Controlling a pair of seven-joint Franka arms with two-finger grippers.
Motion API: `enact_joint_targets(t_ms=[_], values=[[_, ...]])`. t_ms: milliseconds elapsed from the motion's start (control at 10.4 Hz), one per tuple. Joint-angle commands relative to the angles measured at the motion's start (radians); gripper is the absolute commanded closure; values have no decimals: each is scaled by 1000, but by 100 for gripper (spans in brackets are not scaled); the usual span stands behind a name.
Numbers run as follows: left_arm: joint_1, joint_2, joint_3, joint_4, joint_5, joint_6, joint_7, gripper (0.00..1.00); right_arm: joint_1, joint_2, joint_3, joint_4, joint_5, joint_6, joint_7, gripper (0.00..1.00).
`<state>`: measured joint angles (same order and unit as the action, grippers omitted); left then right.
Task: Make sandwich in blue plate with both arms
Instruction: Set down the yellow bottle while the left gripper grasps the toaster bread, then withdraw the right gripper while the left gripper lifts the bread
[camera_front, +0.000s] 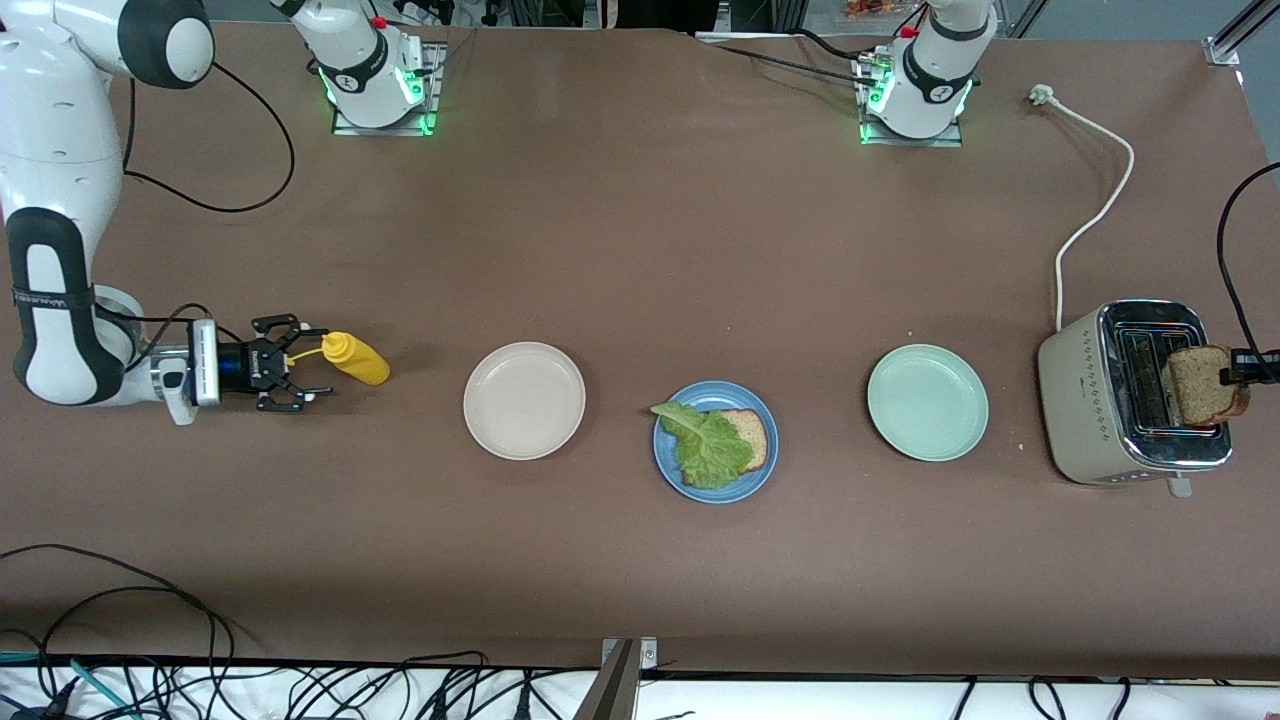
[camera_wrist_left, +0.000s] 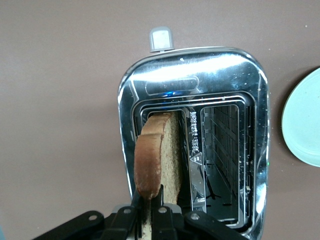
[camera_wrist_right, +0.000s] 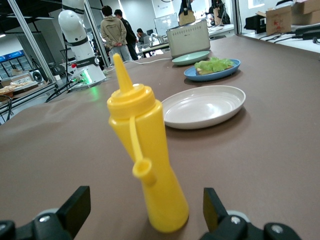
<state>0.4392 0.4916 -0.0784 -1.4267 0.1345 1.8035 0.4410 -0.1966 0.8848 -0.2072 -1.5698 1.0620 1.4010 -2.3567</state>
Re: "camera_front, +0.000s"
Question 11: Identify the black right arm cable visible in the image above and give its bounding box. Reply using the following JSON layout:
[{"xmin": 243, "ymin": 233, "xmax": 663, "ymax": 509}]
[{"xmin": 95, "ymin": 60, "xmax": 297, "ymax": 376}]

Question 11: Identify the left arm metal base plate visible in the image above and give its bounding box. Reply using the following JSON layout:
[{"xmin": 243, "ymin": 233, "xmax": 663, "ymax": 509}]
[{"xmin": 853, "ymin": 55, "xmax": 966, "ymax": 148}]

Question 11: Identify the teal cable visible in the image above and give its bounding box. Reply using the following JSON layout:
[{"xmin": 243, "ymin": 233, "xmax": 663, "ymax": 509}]
[{"xmin": 0, "ymin": 652, "xmax": 136, "ymax": 720}]

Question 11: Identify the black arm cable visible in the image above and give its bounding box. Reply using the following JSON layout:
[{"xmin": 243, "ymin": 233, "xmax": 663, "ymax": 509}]
[
  {"xmin": 1216, "ymin": 162, "xmax": 1280, "ymax": 381},
  {"xmin": 95, "ymin": 60, "xmax": 297, "ymax": 376}
]

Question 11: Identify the dark metal post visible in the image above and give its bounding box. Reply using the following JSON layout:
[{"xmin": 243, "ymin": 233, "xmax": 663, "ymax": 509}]
[{"xmin": 573, "ymin": 640, "xmax": 641, "ymax": 720}]

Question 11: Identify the yellow mustard squeeze bottle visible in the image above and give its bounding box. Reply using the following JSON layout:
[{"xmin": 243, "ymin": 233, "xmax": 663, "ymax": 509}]
[{"xmin": 284, "ymin": 332, "xmax": 392, "ymax": 387}]

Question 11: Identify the long looping black cable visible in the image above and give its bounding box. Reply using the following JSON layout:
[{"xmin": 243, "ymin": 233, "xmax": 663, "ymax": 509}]
[{"xmin": 0, "ymin": 544, "xmax": 238, "ymax": 720}]

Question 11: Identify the beige chrome toaster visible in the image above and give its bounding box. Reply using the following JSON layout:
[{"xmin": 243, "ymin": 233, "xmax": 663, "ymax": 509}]
[{"xmin": 1037, "ymin": 299, "xmax": 1234, "ymax": 499}]

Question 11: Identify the blue round plate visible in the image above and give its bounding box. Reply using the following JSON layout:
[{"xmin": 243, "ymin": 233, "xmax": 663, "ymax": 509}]
[{"xmin": 653, "ymin": 380, "xmax": 780, "ymax": 504}]

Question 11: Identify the brown bread slice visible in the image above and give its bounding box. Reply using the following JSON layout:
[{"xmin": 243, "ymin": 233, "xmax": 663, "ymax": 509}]
[
  {"xmin": 1163, "ymin": 345, "xmax": 1252, "ymax": 428},
  {"xmin": 685, "ymin": 408, "xmax": 770, "ymax": 488}
]

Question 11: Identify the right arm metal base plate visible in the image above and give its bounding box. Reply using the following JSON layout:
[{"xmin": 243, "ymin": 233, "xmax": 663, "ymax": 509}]
[{"xmin": 330, "ymin": 42, "xmax": 448, "ymax": 137}]

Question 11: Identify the aluminium frame profile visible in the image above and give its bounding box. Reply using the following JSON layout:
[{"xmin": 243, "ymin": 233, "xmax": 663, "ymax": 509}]
[{"xmin": 1205, "ymin": 0, "xmax": 1280, "ymax": 69}]

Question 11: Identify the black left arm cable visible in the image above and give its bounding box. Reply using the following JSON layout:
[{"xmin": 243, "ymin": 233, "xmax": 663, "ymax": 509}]
[{"xmin": 1216, "ymin": 162, "xmax": 1280, "ymax": 381}]

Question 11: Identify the small metal table bracket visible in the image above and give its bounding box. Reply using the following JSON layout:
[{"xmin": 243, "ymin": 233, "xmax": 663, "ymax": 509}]
[{"xmin": 600, "ymin": 637, "xmax": 659, "ymax": 669}]

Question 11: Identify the green lettuce leaf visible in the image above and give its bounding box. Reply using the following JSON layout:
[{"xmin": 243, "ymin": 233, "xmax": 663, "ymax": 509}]
[{"xmin": 650, "ymin": 400, "xmax": 756, "ymax": 491}]

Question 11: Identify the beige round plate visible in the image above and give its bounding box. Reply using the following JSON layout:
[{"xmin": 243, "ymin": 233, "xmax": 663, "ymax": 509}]
[{"xmin": 463, "ymin": 342, "xmax": 587, "ymax": 461}]

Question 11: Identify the thin black table cable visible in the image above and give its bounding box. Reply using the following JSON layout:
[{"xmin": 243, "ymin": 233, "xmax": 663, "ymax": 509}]
[{"xmin": 695, "ymin": 30, "xmax": 886, "ymax": 89}]

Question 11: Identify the white toaster power cord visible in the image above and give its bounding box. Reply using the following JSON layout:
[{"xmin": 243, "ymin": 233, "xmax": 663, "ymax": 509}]
[{"xmin": 1030, "ymin": 84, "xmax": 1136, "ymax": 333}]

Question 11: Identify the tangled black cable bundle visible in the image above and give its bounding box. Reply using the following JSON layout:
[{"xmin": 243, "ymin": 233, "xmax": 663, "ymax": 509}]
[{"xmin": 240, "ymin": 650, "xmax": 561, "ymax": 720}]

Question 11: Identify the mint green round plate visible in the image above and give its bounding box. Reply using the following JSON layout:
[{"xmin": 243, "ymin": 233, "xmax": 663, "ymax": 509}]
[{"xmin": 867, "ymin": 344, "xmax": 990, "ymax": 462}]

